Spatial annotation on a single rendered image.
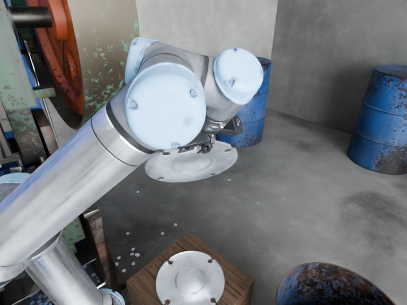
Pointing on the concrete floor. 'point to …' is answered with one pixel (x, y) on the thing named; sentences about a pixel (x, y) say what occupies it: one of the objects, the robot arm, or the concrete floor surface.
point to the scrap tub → (327, 287)
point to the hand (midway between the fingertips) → (193, 145)
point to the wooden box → (150, 275)
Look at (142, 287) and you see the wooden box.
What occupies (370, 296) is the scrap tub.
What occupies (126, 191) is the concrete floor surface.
